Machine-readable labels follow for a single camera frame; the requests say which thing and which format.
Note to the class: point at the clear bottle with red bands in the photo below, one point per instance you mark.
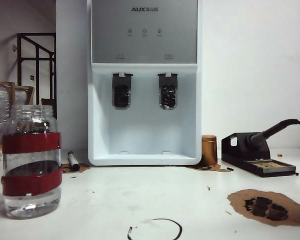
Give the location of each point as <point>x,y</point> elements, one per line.
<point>30,185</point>

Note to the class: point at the white water dispenser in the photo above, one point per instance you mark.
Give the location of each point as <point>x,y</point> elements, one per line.
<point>145,130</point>

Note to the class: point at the grey dispenser lever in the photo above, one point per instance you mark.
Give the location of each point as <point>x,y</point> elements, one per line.
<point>122,85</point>
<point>168,83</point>

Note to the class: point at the gold cylindrical canister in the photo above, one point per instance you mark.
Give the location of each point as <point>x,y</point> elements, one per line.
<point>210,150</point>

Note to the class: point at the black and white marker pen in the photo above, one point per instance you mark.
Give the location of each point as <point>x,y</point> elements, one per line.
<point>73,162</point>

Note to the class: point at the small black stick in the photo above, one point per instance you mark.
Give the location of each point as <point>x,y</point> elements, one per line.
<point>230,168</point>

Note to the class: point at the black soldering iron stand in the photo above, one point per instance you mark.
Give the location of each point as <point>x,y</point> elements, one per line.
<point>237,155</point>

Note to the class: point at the dark brown chair back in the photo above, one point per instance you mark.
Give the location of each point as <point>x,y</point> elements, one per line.
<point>51,102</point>

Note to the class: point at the black soldering iron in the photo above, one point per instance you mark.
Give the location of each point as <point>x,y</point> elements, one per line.
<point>261,138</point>

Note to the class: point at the black foam scrap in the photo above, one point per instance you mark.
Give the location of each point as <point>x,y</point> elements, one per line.
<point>277,212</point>

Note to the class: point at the small plastic-wrapped wooden frame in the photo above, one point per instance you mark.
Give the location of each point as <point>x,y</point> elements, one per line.
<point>22,96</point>

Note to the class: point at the black metal window frame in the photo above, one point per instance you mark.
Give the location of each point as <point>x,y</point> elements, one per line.
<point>19,62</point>

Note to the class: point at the large plastic-wrapped wooden frame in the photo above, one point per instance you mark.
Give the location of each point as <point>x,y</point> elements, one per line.
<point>0,112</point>

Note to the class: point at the grey round wall sensor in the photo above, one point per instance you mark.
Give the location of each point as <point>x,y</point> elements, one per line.
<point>14,47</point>

